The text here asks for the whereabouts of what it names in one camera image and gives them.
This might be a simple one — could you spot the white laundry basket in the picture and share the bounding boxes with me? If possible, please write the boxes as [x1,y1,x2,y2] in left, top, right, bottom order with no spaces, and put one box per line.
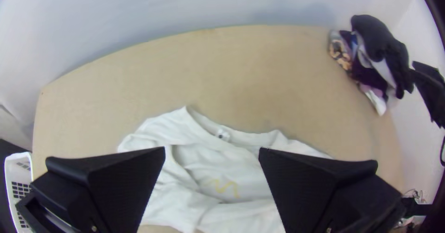
[4,151,34,232]

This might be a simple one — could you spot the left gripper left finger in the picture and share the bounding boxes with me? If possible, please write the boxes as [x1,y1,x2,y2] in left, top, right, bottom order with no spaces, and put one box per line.
[15,146,166,233]

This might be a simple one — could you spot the pile of folded clothes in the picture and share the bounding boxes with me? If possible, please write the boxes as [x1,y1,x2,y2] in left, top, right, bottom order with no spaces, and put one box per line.
[326,14,416,117]

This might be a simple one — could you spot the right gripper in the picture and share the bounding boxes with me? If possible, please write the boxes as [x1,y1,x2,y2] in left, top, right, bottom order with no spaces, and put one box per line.
[411,61,445,129]

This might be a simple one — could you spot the white t-shirt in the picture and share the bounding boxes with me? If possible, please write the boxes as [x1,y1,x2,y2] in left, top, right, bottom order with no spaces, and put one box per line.
[117,106,335,233]

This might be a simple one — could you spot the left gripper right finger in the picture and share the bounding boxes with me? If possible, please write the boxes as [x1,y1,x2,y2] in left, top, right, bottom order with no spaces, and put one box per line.
[258,147,406,233]

